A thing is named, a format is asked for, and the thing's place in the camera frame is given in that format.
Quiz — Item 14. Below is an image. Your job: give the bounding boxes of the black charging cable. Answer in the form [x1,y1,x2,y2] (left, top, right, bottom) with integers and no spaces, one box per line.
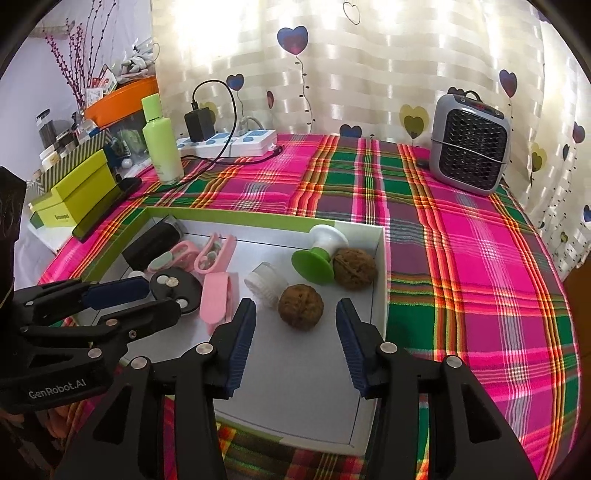
[122,80,283,199]

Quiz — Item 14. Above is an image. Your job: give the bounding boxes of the black smartphone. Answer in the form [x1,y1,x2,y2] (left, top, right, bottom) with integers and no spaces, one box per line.
[71,178,143,243]

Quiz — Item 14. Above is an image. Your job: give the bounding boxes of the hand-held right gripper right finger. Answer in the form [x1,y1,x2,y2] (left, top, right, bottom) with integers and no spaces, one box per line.
[335,298,539,480]

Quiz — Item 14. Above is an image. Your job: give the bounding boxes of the purple flower branches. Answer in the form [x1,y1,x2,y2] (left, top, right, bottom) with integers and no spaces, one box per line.
[44,28,100,112]

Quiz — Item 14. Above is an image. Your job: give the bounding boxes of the green and white cardboard box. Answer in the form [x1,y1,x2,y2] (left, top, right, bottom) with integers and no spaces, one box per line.
[76,207,386,455]

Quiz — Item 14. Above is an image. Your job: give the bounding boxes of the black rectangular case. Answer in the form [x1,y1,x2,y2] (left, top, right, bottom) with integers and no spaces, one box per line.
[124,220,181,269]

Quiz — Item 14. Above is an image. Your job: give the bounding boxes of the heart print curtain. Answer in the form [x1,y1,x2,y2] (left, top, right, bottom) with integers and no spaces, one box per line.
[152,0,591,278]

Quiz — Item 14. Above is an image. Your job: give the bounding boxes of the bundle of white cables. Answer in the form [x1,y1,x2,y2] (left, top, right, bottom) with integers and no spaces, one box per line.
[117,44,158,79]

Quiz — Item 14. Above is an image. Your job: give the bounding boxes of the person's left hand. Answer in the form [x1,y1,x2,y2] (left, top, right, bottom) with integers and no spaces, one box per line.
[44,401,86,439]

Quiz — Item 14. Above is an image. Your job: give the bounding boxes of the wooden cabinet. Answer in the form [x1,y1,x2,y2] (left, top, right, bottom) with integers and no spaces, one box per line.
[561,258,591,333]

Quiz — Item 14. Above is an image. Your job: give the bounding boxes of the black round disc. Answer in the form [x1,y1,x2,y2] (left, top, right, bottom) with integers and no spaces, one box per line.
[148,270,204,315]

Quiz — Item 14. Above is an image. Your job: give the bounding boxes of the grey space heater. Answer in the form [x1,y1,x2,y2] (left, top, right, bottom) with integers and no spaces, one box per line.
[429,91,512,197]

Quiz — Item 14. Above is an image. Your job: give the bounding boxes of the printed cards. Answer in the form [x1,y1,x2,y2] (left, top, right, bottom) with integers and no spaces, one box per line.
[85,65,118,104]

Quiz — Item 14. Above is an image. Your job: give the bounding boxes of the white and green spool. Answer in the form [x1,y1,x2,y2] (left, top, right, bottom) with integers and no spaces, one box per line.
[292,224,349,285]

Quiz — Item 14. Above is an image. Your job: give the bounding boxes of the white power strip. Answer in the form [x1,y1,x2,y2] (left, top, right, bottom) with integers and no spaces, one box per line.
[178,130,278,160]

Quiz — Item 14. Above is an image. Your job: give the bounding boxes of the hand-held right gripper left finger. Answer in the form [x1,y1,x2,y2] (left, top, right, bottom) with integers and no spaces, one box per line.
[60,298,258,480]

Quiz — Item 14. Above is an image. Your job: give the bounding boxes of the orange bin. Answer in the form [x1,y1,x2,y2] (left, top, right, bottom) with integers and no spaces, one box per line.
[84,76,158,129]

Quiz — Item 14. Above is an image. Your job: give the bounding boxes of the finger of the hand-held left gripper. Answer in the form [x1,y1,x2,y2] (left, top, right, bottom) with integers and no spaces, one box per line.
[21,298,182,366]
[13,275,151,325]

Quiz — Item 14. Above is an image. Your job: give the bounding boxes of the green white striped box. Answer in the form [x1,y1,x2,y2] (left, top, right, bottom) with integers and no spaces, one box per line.
[32,134,114,195]

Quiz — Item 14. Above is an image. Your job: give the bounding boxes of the lime green box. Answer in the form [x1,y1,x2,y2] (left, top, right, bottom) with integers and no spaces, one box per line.
[28,150,118,232]

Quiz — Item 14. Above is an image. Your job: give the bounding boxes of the black charger adapter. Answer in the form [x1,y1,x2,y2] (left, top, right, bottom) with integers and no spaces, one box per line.
[185,108,217,143]

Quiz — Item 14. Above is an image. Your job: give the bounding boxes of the pink clip with grey button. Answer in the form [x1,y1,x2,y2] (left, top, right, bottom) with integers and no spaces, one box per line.
[147,240,200,273]

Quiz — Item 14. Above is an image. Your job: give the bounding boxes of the dark glass jar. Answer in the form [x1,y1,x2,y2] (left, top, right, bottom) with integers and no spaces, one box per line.
[37,108,57,146]

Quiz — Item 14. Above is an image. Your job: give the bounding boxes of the light green bottle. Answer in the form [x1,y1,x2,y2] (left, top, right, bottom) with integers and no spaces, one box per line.
[141,93,184,185]

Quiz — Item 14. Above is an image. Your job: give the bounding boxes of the brown walnut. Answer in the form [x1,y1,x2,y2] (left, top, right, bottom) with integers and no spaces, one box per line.
[332,248,380,291]
[278,284,324,330]

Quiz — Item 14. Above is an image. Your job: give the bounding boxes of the pink green plaid tablecloth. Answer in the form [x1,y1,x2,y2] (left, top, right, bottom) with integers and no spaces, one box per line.
[37,131,580,480]

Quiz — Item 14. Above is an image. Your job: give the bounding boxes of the white ribbed jar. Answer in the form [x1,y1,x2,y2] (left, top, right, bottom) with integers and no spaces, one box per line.
[244,262,289,306]

